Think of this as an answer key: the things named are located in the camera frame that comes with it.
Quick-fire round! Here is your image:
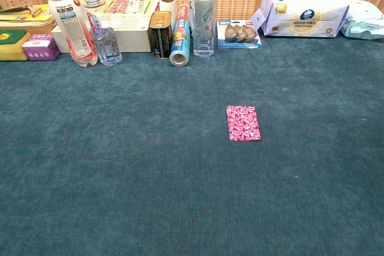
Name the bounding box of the pink patterned card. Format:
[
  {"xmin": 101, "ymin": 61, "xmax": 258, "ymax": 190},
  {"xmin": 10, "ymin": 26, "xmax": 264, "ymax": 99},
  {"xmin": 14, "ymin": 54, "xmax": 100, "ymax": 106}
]
[{"xmin": 226, "ymin": 105, "xmax": 262, "ymax": 141}]

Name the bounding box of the teal felt table cover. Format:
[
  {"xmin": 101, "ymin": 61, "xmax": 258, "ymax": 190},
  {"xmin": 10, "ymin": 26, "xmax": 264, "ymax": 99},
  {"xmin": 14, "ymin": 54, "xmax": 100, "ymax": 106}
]
[{"xmin": 0, "ymin": 32, "xmax": 384, "ymax": 256}]

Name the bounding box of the blue plastic wrap roll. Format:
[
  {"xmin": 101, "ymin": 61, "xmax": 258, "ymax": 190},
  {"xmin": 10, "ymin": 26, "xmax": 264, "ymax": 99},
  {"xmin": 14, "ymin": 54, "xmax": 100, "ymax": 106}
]
[{"xmin": 169, "ymin": 4, "xmax": 191, "ymax": 67}]

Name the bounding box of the black gold tin can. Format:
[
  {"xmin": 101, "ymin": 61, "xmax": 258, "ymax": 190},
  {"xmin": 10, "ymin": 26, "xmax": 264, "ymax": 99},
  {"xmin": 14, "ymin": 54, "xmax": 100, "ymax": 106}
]
[{"xmin": 146, "ymin": 10, "xmax": 173, "ymax": 59}]

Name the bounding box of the blue hook blister pack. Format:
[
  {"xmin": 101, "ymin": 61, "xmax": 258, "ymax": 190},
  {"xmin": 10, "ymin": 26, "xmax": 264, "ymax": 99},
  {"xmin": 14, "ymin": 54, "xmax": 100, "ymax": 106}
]
[{"xmin": 217, "ymin": 19, "xmax": 263, "ymax": 50}]

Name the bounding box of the tall clear bottle white cap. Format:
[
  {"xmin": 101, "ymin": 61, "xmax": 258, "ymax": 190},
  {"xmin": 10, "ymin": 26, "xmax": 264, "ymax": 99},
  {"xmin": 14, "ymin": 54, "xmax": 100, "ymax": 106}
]
[{"xmin": 191, "ymin": 0, "xmax": 217, "ymax": 58}]

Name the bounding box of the long white cardboard box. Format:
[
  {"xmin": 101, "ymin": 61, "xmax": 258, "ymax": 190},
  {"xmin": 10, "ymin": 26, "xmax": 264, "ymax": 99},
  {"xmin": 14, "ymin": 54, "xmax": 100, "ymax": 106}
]
[{"xmin": 50, "ymin": 13, "xmax": 152, "ymax": 54}]

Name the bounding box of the small clear water bottle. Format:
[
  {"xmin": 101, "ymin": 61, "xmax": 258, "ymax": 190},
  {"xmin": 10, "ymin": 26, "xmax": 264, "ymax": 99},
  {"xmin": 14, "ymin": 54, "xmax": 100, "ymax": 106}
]
[{"xmin": 82, "ymin": 0, "xmax": 123, "ymax": 67}]

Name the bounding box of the white paper roll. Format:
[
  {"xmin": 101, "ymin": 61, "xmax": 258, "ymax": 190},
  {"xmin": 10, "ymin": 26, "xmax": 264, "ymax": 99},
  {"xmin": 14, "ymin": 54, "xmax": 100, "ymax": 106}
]
[{"xmin": 158, "ymin": 0, "xmax": 177, "ymax": 26}]

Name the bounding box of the yellow green sponge multipack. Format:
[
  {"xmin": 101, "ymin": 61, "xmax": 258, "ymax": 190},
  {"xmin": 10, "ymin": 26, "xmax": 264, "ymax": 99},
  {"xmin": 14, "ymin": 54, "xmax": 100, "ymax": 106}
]
[{"xmin": 78, "ymin": 0, "xmax": 161, "ymax": 17}]

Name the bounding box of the pink drink bottle black cap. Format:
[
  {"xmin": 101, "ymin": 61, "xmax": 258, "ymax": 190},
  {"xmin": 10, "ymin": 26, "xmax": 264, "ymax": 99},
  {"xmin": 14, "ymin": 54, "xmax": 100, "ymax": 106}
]
[{"xmin": 45, "ymin": 0, "xmax": 99, "ymax": 68}]

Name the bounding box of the white tissue pack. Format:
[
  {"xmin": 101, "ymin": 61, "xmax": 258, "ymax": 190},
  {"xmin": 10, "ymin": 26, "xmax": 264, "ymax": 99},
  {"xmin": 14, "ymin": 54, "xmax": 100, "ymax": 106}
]
[{"xmin": 251, "ymin": 0, "xmax": 350, "ymax": 38}]

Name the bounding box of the small purple box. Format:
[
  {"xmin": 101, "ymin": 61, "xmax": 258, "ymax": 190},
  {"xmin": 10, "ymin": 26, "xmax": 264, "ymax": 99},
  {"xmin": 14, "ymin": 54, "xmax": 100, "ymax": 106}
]
[{"xmin": 21, "ymin": 34, "xmax": 62, "ymax": 62}]

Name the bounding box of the flat brown cardboard box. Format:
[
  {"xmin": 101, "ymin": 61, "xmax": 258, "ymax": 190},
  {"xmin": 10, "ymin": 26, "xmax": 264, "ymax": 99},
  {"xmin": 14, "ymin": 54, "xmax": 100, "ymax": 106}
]
[{"xmin": 0, "ymin": 20, "xmax": 58, "ymax": 35}]

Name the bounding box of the green yellow scouring sponge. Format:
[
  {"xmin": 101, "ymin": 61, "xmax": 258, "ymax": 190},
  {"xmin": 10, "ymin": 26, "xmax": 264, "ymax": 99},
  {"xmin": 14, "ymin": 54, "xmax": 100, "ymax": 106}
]
[{"xmin": 0, "ymin": 29, "xmax": 32, "ymax": 62}]

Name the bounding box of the light blue wet wipes pack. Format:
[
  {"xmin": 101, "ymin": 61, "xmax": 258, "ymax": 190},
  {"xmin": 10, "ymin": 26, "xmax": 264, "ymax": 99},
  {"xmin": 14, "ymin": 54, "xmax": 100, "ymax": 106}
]
[{"xmin": 340, "ymin": 0, "xmax": 384, "ymax": 41}]

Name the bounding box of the yellow razor blister pack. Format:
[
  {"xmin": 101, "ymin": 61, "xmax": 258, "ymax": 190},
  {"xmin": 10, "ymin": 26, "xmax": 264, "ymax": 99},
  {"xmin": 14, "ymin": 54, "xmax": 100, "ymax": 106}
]
[{"xmin": 0, "ymin": 4, "xmax": 56, "ymax": 28}]

